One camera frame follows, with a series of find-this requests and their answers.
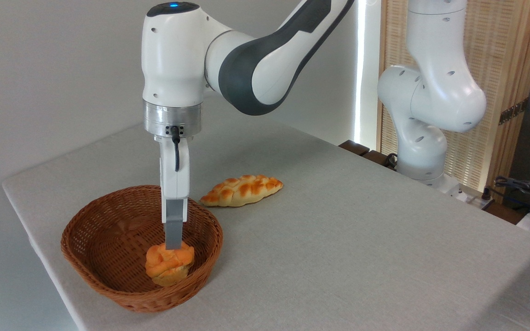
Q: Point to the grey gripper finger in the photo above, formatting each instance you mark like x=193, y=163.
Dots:
x=173, y=230

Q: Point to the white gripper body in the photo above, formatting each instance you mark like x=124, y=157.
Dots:
x=175, y=181

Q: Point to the round orange muffin bread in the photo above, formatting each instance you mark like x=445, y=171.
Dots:
x=168, y=266

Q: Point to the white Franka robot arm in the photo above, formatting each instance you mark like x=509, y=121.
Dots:
x=173, y=55

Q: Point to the brown wicker basket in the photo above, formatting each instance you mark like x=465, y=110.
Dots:
x=108, y=239

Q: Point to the long braided bread loaf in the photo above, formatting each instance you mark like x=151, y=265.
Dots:
x=242, y=190

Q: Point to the dark wooden side table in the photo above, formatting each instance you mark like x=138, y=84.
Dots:
x=354, y=147

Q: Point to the grey tablecloth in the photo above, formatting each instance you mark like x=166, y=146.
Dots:
x=361, y=257

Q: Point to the dark metal screen hinge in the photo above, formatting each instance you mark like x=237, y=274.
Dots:
x=513, y=111

